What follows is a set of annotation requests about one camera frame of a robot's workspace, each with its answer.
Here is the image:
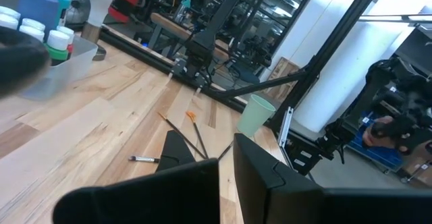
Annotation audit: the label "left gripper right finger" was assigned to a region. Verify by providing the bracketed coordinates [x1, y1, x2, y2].
[234, 133, 432, 224]

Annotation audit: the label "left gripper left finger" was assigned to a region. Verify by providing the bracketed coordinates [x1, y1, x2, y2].
[52, 130, 221, 224]

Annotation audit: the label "thin paintbrush silver ferrule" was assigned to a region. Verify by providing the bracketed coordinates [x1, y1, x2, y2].
[127, 155, 160, 164]

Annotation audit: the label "thin paintbrush brown bristles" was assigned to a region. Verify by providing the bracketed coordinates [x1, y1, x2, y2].
[157, 111, 207, 160]

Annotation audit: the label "lettered paintbrush long silver ferrule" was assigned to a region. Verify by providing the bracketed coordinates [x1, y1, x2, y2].
[217, 140, 236, 161]

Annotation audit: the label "paintbrush orange fan bristles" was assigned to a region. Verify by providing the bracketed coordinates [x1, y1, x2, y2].
[185, 110, 210, 160]

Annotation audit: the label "small light green paint bottle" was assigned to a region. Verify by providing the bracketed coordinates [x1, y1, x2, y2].
[45, 29, 71, 66]

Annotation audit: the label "small blue paint bottle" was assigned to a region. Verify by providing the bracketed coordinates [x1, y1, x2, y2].
[0, 5, 22, 20]
[18, 24, 45, 43]

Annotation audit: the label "small teal paint bottle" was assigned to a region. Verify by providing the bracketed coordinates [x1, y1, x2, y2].
[21, 18, 47, 32]

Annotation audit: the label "large teal paint bottle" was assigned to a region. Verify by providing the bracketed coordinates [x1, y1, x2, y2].
[51, 0, 72, 28]

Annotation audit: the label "large purple paint bottle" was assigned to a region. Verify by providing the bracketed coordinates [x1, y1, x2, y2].
[16, 0, 60, 40]

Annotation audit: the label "small dark green paint bottle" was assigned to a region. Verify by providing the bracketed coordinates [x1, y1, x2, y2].
[0, 13, 20, 31]

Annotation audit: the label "black box white labels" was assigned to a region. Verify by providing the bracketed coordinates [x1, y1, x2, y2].
[285, 134, 325, 177]

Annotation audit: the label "blue crate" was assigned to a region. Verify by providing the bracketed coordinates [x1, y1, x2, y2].
[346, 111, 411, 173]

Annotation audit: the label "mint green cup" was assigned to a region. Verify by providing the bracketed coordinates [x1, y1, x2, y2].
[236, 93, 277, 138]

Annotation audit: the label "leaning wooden board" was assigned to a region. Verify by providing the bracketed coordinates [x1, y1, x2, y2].
[261, 57, 301, 104]

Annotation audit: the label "clear plastic container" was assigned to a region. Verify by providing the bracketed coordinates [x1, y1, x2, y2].
[18, 34, 99, 102]

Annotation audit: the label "white building column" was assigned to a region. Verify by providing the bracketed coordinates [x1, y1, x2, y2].
[292, 0, 432, 134]

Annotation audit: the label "wooden workbench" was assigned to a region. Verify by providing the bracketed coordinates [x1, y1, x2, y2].
[150, 12, 234, 63]

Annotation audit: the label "teal water bottle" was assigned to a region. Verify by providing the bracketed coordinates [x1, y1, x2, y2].
[174, 0, 192, 23]

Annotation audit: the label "grey round fan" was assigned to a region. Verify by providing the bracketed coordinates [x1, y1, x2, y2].
[64, 0, 92, 26]

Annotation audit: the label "black aluminium table frame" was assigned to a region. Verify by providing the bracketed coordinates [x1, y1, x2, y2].
[97, 0, 387, 150]

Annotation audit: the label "black left wrist camera cable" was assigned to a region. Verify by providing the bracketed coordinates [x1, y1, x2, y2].
[0, 26, 52, 99]

